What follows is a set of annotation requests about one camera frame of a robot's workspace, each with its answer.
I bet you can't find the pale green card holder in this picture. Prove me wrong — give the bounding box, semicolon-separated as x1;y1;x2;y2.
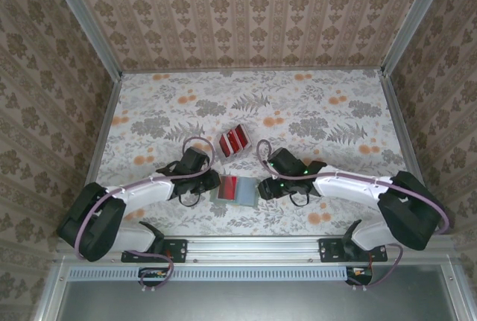
208;174;261;209

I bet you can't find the black connector board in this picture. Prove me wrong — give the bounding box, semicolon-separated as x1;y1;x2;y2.
138;267;168;287
346;267;373;286

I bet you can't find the grey metal panel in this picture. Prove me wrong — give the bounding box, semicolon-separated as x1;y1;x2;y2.
59;264;460;321

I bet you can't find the thin black right cable loop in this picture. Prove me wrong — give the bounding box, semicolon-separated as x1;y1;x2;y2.
288;188;311;206

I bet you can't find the thin black cable loop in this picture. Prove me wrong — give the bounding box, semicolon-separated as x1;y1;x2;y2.
288;188;311;206
177;190;200;207

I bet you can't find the thin black left cable loop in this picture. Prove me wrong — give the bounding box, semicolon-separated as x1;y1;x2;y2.
177;190;200;207

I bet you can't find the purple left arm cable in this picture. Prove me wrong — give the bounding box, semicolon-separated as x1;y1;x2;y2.
76;136;215;294

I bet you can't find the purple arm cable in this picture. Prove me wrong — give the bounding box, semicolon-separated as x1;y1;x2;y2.
256;139;451;288
76;136;215;294

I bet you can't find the aluminium mounting rail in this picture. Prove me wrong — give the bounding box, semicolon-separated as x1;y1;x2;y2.
55;235;458;266

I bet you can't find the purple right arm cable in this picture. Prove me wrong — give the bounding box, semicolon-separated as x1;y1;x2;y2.
256;139;451;288

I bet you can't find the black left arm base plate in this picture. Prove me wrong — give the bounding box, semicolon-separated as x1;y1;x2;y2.
121;238;188;264

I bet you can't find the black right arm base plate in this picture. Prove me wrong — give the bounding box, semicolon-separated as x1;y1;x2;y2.
319;238;388;264

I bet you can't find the white slotted cable duct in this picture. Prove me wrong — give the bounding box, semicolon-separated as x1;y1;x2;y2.
69;265;350;281

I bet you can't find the aluminium side rail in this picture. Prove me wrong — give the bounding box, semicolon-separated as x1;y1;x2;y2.
382;71;424;175
72;73;124;238

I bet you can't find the aluminium frame post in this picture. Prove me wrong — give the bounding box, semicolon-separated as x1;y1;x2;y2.
382;0;458;76
43;0;124;78

